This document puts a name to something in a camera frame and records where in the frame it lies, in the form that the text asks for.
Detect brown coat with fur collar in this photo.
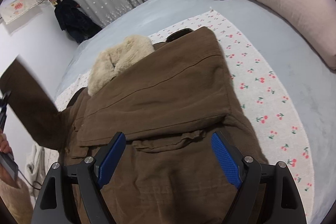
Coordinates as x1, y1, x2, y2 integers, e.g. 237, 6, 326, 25
1, 27, 266, 223

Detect person's left hand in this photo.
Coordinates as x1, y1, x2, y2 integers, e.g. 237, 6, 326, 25
0, 130, 19, 189

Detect cream fleece garment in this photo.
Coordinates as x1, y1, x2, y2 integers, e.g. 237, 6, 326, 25
25, 143, 59, 201

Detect cherry print bed sheet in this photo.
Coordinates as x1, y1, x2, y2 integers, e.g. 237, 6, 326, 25
54, 9, 316, 223

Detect grey bed cover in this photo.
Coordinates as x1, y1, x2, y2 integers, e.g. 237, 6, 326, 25
55, 0, 335, 223

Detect dark hanging garment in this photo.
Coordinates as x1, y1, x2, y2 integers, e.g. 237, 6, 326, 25
49, 0, 102, 44

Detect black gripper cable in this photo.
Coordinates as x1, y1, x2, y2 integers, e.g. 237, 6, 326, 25
16, 169, 44, 191

